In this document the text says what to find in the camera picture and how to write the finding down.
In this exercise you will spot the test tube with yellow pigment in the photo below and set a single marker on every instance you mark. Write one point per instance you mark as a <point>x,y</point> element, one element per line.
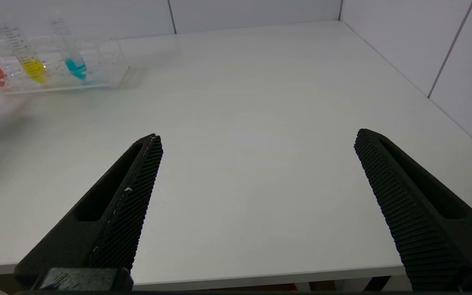
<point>34,69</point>

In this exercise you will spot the clear acrylic test tube rack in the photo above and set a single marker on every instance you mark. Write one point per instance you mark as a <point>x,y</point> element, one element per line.
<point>105,61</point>

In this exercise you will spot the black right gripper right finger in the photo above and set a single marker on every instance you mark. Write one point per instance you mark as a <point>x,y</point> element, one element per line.
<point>432,221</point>

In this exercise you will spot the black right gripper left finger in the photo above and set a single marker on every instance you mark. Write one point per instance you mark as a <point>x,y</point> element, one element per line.
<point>109,213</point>

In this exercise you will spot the test tube with blue pigment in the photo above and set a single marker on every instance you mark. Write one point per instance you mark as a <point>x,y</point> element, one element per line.
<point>76,67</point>

